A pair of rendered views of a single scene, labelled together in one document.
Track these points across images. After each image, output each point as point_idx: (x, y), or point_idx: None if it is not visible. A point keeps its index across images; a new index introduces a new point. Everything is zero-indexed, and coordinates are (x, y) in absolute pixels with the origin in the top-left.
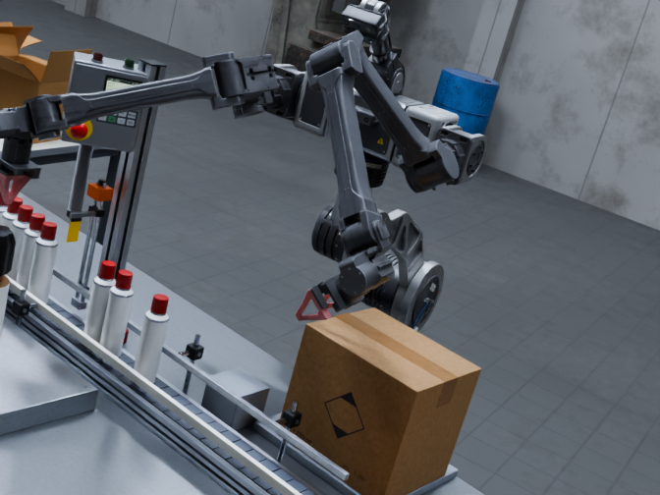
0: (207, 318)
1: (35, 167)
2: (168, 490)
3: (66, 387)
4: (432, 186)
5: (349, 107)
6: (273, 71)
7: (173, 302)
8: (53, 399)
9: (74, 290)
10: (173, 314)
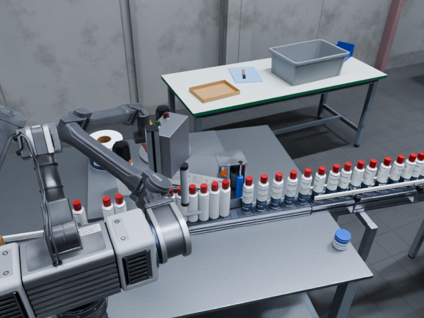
0: (154, 316)
1: (134, 137)
2: (25, 229)
3: (94, 209)
4: None
5: None
6: (58, 129)
7: (180, 304)
8: (88, 204)
9: (204, 256)
10: (164, 296)
